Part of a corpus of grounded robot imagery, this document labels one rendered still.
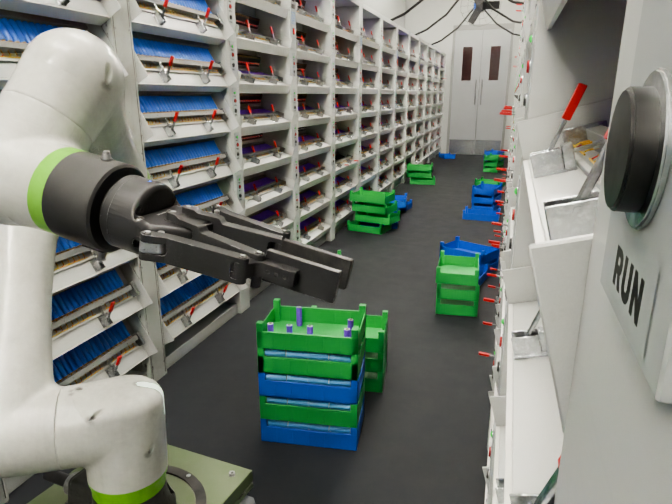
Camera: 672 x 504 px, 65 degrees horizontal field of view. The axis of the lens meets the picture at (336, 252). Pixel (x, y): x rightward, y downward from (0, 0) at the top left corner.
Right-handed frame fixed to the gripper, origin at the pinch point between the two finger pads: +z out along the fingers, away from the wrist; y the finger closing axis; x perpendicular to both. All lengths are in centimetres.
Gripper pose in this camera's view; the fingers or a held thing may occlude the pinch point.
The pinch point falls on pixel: (309, 269)
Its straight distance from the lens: 48.2
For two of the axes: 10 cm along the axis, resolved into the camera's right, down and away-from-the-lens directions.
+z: 9.3, 2.9, -2.3
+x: 2.0, -9.2, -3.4
